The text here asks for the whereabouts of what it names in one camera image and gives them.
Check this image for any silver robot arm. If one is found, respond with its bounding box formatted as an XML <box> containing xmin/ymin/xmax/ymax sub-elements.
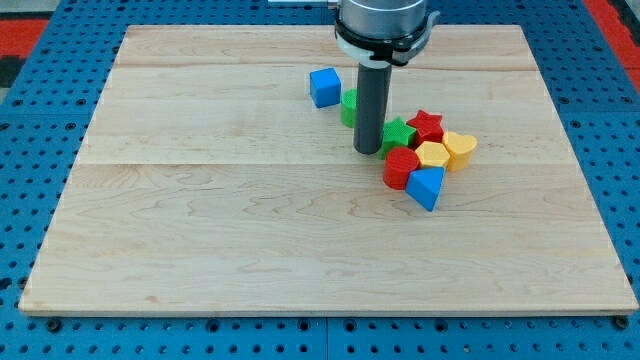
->
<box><xmin>268</xmin><ymin>0</ymin><xmax>441</xmax><ymax>155</ymax></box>

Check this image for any green cylinder block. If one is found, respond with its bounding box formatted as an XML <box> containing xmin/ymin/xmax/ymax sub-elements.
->
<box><xmin>340</xmin><ymin>88</ymin><xmax>357</xmax><ymax>128</ymax></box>

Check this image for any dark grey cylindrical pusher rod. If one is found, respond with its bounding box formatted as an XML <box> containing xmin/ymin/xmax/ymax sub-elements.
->
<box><xmin>353</xmin><ymin>64</ymin><xmax>392</xmax><ymax>155</ymax></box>

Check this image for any red cylinder block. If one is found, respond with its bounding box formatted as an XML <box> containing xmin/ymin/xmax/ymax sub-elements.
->
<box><xmin>382</xmin><ymin>147</ymin><xmax>420</xmax><ymax>190</ymax></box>

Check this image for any blue triangle block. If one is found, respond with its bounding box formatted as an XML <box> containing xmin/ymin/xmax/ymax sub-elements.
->
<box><xmin>405</xmin><ymin>167</ymin><xmax>446</xmax><ymax>212</ymax></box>

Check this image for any wooden board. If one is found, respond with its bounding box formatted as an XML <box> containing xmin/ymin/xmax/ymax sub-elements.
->
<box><xmin>19</xmin><ymin>25</ymin><xmax>638</xmax><ymax>317</ymax></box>

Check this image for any yellow heart block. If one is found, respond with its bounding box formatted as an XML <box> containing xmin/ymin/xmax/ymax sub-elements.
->
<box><xmin>442</xmin><ymin>131</ymin><xmax>478</xmax><ymax>172</ymax></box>

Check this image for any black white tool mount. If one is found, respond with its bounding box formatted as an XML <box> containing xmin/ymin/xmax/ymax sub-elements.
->
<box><xmin>334</xmin><ymin>11</ymin><xmax>440</xmax><ymax>69</ymax></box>

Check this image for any green star block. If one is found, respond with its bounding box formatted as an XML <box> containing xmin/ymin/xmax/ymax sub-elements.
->
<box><xmin>379</xmin><ymin>117</ymin><xmax>416</xmax><ymax>160</ymax></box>

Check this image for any red star block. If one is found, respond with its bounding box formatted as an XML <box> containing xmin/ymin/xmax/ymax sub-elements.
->
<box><xmin>406</xmin><ymin>110</ymin><xmax>444</xmax><ymax>148</ymax></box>

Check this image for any yellow hexagon block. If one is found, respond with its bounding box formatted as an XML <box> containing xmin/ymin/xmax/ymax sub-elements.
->
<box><xmin>414</xmin><ymin>141</ymin><xmax>451</xmax><ymax>169</ymax></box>

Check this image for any blue cube block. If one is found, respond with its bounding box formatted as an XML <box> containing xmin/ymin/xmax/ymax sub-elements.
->
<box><xmin>309</xmin><ymin>68</ymin><xmax>342</xmax><ymax>108</ymax></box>

